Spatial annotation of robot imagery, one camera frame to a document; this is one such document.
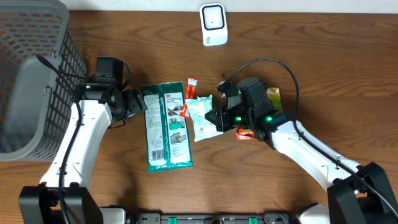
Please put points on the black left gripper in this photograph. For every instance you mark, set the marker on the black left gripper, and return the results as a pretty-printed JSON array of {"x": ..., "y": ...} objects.
[{"x": 136, "y": 103}]

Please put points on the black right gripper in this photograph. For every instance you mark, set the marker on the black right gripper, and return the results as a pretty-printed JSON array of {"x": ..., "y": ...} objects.
[{"x": 222, "y": 124}]

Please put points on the mint green wipes pack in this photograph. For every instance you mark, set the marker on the mint green wipes pack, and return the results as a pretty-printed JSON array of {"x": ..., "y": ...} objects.
[{"x": 197, "y": 109}]

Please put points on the red snack bag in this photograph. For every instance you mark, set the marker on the red snack bag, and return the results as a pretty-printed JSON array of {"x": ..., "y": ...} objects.
[{"x": 244, "y": 134}]

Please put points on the red Nestle sachet stick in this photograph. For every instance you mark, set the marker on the red Nestle sachet stick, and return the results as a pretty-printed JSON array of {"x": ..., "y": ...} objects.
[{"x": 189, "y": 94}]

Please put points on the green 3M gloves pack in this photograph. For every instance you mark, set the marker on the green 3M gloves pack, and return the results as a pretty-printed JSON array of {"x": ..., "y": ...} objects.
[{"x": 167, "y": 137}]

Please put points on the green tea drink carton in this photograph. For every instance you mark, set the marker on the green tea drink carton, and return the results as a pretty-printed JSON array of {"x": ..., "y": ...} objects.
[{"x": 273, "y": 94}]

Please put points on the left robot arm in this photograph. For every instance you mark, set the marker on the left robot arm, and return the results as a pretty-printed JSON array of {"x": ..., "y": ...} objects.
[{"x": 63, "y": 194}]

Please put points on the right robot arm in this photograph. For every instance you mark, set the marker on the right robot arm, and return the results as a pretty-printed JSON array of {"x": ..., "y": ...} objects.
[{"x": 356, "y": 193}]

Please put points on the white barcode scanner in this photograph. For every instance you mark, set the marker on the white barcode scanner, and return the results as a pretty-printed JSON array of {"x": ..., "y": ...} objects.
[{"x": 213, "y": 24}]

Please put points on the grey plastic basket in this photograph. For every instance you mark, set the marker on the grey plastic basket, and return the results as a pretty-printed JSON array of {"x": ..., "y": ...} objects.
[{"x": 39, "y": 61}]

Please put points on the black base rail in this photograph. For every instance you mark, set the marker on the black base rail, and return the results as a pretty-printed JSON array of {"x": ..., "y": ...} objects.
[{"x": 266, "y": 218}]

